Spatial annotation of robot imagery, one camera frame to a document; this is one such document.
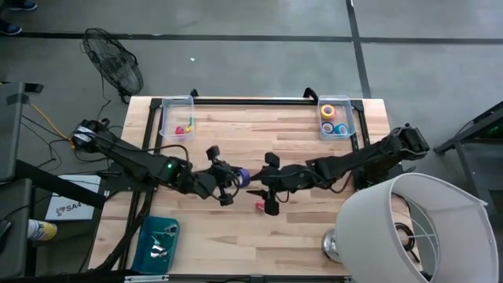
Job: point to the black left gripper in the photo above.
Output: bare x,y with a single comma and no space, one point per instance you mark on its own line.
212,181

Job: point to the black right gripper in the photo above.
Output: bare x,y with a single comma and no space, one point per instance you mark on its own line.
291,178

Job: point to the purple tape roll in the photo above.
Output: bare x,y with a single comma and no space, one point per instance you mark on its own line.
245,177

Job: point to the red mini stapler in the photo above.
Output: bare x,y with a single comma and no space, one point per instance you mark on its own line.
179,130
258,205

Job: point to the dark blue tape roll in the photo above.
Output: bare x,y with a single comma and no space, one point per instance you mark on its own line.
322,127

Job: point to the silver pink binder clip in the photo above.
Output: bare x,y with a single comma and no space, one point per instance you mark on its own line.
169,229

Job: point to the light blue tape roll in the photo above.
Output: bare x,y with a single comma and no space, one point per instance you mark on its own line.
336,129

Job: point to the yellow tape roll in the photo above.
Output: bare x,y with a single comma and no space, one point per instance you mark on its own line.
322,112

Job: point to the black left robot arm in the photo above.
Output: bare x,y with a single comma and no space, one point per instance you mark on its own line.
129,157

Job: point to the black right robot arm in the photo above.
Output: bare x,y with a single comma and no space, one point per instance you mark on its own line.
361,157

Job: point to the clear plastic bin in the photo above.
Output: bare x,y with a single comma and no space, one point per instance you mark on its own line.
346,112
175,110

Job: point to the white lamp shade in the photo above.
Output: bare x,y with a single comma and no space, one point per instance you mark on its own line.
365,236

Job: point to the teal plastic tray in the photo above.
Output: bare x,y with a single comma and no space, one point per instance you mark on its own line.
147,263

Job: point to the black floor fan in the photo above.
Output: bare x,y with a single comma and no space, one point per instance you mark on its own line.
114,63

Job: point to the white printed box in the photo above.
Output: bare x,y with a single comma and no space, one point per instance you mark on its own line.
70,208

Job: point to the black diagonal beam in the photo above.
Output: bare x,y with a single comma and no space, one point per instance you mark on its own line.
59,184

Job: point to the yellow white can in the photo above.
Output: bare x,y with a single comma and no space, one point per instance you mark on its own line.
43,230

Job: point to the dark neighbouring workstation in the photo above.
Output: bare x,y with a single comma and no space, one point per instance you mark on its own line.
487,165

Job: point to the grey cabinet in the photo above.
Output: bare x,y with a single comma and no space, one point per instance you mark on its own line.
9,133
13,228

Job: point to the person's shoe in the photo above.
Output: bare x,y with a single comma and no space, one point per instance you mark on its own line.
21,4
9,29

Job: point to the silver metal bracket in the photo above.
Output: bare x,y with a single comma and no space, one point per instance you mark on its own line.
145,279

